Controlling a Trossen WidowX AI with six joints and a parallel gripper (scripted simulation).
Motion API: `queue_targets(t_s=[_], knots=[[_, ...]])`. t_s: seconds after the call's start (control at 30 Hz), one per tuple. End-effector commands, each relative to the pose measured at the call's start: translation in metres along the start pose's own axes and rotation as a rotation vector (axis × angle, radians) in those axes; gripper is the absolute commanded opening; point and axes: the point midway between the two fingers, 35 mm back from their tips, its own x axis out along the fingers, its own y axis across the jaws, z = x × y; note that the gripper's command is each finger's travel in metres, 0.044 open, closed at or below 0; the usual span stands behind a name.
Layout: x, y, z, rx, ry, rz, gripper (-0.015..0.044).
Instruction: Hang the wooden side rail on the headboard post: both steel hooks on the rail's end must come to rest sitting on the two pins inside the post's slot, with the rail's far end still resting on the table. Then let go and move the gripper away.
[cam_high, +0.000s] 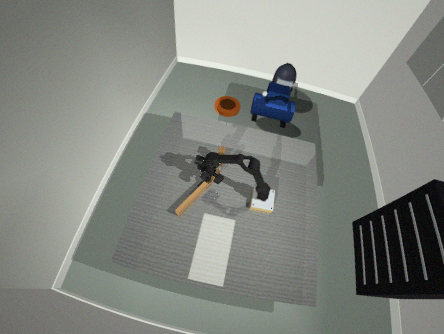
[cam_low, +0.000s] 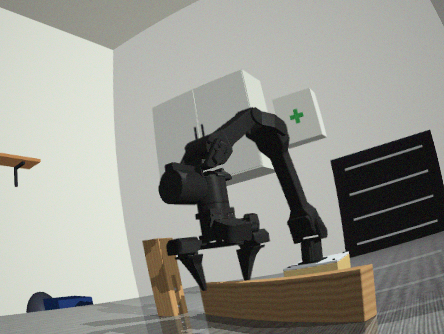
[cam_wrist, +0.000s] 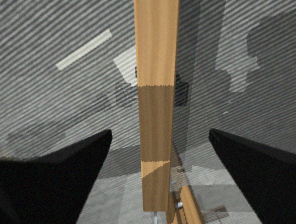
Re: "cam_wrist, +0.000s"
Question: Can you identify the wooden post with slot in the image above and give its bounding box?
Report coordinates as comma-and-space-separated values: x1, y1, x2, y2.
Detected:
165, 185, 206, 224

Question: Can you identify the wooden side rail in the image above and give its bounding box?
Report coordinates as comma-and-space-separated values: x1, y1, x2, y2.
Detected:
134, 0, 180, 224

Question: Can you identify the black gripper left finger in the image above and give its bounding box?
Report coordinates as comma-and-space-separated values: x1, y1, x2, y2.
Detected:
0, 129, 112, 224

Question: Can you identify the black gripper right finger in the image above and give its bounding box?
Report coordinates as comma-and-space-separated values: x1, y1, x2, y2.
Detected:
208, 129, 296, 224

